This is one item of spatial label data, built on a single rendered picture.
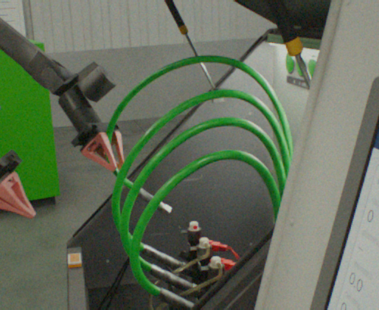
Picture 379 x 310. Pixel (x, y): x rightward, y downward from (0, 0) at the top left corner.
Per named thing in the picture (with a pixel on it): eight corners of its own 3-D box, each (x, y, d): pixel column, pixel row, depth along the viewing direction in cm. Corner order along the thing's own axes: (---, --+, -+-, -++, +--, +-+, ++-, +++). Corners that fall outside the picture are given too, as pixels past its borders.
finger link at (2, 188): (37, 214, 85) (-10, 174, 84) (9, 243, 87) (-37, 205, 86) (48, 199, 92) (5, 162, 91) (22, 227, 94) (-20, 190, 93)
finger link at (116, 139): (138, 158, 116) (115, 124, 119) (119, 160, 110) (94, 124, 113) (119, 177, 119) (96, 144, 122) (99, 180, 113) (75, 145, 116)
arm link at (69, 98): (64, 103, 124) (51, 98, 119) (86, 84, 122) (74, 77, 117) (80, 127, 122) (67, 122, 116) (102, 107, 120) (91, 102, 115)
